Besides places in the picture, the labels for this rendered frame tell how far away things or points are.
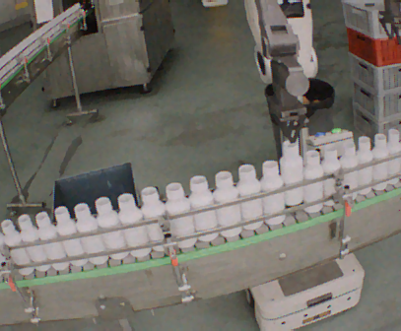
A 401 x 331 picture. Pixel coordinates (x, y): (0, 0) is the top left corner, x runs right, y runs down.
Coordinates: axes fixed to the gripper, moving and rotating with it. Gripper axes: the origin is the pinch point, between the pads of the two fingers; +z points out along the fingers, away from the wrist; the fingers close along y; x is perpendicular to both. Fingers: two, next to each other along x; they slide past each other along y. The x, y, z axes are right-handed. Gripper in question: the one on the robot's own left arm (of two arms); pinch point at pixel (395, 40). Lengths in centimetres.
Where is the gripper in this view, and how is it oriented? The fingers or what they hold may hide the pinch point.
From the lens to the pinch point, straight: 150.0
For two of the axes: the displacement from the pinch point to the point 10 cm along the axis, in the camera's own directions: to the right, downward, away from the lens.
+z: 1.5, 8.6, 4.9
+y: -2.0, -4.6, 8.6
